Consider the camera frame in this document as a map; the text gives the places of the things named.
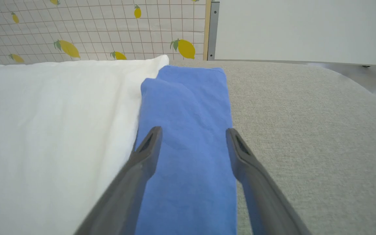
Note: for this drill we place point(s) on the grey metal support post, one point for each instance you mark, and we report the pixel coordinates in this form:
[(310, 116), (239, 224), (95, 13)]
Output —
[(213, 32)]

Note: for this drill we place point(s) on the blue and white garment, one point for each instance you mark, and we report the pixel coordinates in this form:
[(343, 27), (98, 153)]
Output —
[(191, 130)]

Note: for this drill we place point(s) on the lemon-print partition screen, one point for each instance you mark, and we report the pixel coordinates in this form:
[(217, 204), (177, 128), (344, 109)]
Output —
[(207, 29)]

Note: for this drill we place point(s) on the white partition panel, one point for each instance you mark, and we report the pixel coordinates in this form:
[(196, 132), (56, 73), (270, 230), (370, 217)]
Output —
[(305, 29)]

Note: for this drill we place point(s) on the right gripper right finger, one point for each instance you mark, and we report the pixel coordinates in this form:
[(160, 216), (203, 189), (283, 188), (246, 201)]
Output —
[(256, 189)]

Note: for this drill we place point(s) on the lemon print partition screen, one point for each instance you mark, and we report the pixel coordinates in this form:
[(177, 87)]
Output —
[(93, 26)]

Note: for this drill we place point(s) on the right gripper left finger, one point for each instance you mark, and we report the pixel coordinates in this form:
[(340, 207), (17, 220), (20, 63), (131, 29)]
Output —
[(132, 182)]

